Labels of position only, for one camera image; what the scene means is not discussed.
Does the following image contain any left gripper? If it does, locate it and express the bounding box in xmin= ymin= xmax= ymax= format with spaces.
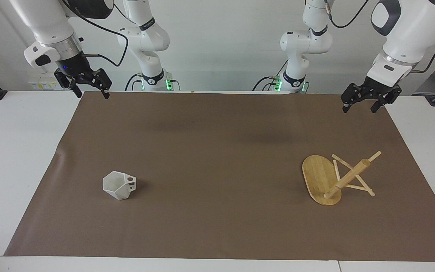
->
xmin=340 ymin=76 xmax=403 ymax=114

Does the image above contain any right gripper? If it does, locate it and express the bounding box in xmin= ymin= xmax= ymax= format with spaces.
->
xmin=54 ymin=52 xmax=113 ymax=100

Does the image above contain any white faceted cup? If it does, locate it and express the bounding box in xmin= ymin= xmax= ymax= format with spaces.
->
xmin=102 ymin=171 xmax=137 ymax=201

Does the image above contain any wooden cup rack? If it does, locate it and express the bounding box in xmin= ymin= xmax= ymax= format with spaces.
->
xmin=302 ymin=151 xmax=383 ymax=206

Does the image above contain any white wall socket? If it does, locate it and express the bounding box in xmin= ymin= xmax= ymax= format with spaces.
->
xmin=28 ymin=77 xmax=60 ymax=90

